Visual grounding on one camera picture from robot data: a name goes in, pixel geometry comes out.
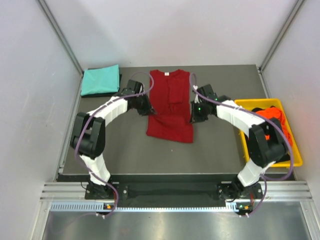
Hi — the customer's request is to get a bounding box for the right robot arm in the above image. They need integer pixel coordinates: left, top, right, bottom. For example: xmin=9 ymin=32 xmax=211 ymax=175
xmin=190 ymin=84 xmax=293 ymax=198

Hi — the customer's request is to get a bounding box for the folded teal t-shirt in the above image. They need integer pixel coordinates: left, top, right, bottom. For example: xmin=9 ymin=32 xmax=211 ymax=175
xmin=80 ymin=64 xmax=120 ymax=97

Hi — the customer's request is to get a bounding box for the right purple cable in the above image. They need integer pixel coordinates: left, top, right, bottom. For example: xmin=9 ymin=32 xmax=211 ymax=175
xmin=189 ymin=72 xmax=295 ymax=216

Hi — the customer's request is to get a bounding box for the orange t-shirt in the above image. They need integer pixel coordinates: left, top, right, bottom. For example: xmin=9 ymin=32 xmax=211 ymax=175
xmin=252 ymin=106 xmax=293 ymax=147

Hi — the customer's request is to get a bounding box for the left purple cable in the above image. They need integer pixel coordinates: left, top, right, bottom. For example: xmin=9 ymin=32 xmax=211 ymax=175
xmin=74 ymin=71 xmax=155 ymax=216

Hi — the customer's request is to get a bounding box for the dark red t-shirt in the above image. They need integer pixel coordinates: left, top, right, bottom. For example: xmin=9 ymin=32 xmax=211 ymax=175
xmin=146 ymin=69 xmax=194 ymax=144

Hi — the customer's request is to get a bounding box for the purple cable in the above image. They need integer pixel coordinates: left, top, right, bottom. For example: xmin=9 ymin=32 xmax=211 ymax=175
xmin=189 ymin=72 xmax=295 ymax=216
xmin=74 ymin=71 xmax=155 ymax=216

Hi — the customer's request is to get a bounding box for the aluminium frame rail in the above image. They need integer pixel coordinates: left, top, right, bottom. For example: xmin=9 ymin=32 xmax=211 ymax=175
xmin=40 ymin=181 xmax=313 ymax=202

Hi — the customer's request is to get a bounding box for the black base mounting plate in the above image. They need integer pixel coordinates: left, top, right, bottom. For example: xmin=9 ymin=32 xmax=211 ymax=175
xmin=84 ymin=173 xmax=263 ymax=208

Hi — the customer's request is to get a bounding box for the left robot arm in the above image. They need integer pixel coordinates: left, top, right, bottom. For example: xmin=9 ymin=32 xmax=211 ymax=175
xmin=70 ymin=79 xmax=156 ymax=200

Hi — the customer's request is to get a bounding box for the black garment in bin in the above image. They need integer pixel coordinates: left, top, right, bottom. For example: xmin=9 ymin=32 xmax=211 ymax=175
xmin=246 ymin=118 xmax=290 ymax=167

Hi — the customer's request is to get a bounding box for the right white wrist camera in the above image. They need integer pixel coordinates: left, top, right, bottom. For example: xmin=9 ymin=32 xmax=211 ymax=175
xmin=192 ymin=85 xmax=201 ymax=104

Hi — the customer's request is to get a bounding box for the yellow plastic bin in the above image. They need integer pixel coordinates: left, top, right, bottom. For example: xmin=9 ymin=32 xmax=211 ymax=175
xmin=234 ymin=98 xmax=303 ymax=168

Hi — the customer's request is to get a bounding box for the grey slotted cable duct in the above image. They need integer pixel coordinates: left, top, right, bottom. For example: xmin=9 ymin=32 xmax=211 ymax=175
xmin=50 ymin=201 xmax=252 ymax=213

